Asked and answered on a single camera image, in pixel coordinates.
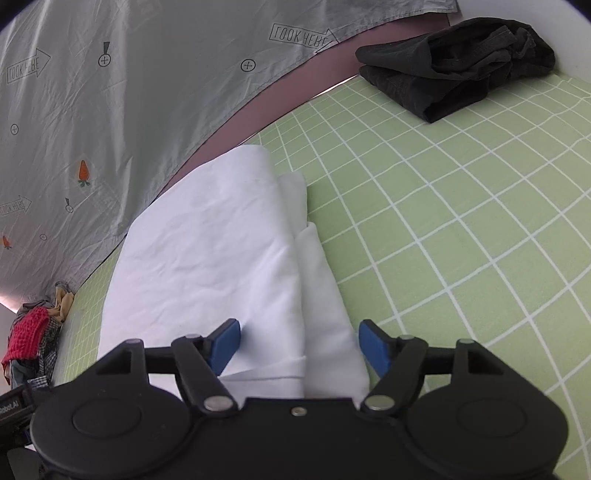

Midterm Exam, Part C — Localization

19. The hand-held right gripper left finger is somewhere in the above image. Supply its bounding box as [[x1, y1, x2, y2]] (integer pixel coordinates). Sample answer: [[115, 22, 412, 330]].
[[95, 318, 242, 413]]

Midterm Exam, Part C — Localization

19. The black folded garment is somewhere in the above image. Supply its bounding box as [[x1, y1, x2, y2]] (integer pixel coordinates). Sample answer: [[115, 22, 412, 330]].
[[355, 17, 557, 123]]

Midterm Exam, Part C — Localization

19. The green checked mat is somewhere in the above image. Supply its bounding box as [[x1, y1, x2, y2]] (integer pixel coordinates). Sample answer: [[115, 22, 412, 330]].
[[45, 73, 591, 480]]

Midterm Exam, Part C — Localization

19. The grey carrot-print sheet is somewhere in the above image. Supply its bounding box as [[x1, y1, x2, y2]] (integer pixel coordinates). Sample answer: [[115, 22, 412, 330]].
[[0, 0, 461, 305]]

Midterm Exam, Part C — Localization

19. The red knit cloth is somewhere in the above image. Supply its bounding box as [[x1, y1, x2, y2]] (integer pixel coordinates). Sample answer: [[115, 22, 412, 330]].
[[1, 306, 51, 366]]

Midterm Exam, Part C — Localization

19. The pile of colourful clothes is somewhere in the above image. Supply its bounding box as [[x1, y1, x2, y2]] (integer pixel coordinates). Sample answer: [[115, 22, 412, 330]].
[[9, 299, 64, 389]]

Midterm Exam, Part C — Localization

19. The yellow cloth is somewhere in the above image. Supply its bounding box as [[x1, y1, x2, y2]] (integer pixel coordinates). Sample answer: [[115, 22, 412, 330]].
[[54, 287, 76, 322]]

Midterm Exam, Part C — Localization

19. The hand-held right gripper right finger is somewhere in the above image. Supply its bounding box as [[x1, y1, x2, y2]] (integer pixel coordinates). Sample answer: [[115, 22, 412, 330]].
[[358, 318, 505, 413]]

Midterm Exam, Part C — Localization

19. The white garment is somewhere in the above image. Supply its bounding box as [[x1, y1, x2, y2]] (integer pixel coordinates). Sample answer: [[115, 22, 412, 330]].
[[96, 144, 371, 401]]

